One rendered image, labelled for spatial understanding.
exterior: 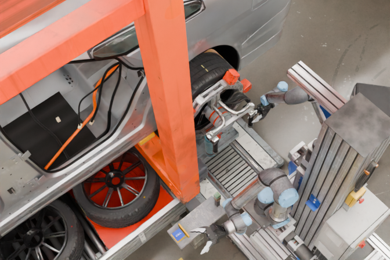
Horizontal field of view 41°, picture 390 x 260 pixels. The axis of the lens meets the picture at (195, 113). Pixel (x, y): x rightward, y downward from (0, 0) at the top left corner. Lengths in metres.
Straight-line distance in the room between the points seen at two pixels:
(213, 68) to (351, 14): 2.34
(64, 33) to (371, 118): 1.43
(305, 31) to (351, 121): 2.97
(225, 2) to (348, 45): 2.24
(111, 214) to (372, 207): 1.84
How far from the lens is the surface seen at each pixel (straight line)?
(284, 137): 4.70
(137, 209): 3.91
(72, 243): 3.93
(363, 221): 3.18
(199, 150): 4.36
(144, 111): 3.61
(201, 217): 3.90
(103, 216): 3.94
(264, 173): 2.98
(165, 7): 2.04
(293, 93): 3.40
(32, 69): 1.89
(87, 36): 1.93
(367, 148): 2.45
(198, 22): 3.29
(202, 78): 3.57
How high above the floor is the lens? 4.15
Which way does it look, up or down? 60 degrees down
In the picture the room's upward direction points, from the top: 5 degrees counter-clockwise
